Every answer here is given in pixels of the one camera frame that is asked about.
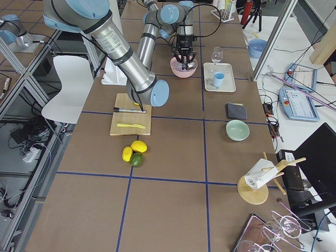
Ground light blue cup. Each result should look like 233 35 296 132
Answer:
213 72 225 88

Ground steel cylinder black cap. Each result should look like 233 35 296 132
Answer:
113 107 146 113

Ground white chair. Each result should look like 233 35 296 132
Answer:
41 55 94 124

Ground blue teach pendant far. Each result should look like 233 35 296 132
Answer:
285 63 318 92

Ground clear ice cubes pile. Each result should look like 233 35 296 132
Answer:
172 61 197 72

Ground pink bowl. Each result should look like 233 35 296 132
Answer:
170 57 198 78

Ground yellow lemon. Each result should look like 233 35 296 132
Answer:
122 146 133 162
131 140 148 153

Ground wooden cutting board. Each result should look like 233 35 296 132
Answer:
110 93 152 136

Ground black monitor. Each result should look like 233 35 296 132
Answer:
283 122 335 217

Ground blue bowl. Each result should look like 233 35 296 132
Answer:
248 39 267 59

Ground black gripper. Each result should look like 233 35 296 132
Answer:
173 34 197 70

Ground white carton on stand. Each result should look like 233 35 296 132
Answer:
244 159 278 190

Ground cream bear tray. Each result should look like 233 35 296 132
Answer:
203 62 236 92

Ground green bowl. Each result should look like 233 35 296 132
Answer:
226 120 250 141

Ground dark grey folded cloth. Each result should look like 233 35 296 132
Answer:
225 103 247 120

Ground blue teach pendant near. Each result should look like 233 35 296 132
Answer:
279 88 320 122

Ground blue teach pendant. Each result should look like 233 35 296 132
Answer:
279 88 320 122
285 63 318 92

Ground metal ice scoop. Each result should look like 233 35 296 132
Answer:
186 61 197 71

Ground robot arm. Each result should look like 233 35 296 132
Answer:
1 14 38 53
43 1 196 107

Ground green lime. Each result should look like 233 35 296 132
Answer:
130 152 143 167

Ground clear wine glass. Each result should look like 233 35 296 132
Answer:
209 47 224 76

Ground clear glasses on tray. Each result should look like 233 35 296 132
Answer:
233 198 312 251

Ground white wire cup rack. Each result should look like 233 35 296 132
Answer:
211 0 236 23

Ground yellow plastic knife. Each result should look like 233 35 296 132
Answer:
117 123 146 129

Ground black tripod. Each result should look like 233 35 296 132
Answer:
242 0 262 32

